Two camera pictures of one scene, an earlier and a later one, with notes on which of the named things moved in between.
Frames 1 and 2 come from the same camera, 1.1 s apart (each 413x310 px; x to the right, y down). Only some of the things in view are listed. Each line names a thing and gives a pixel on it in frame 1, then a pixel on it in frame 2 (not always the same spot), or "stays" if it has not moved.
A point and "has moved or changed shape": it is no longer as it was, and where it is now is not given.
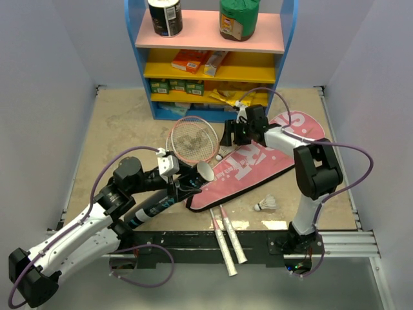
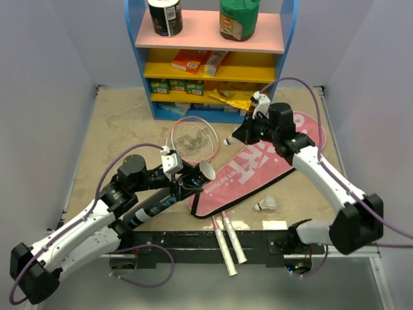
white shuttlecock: x=222 y=151 has moved or changed shape
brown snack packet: x=214 y=62 stays
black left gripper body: x=175 y=191 stays
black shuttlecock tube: x=202 y=173 stays
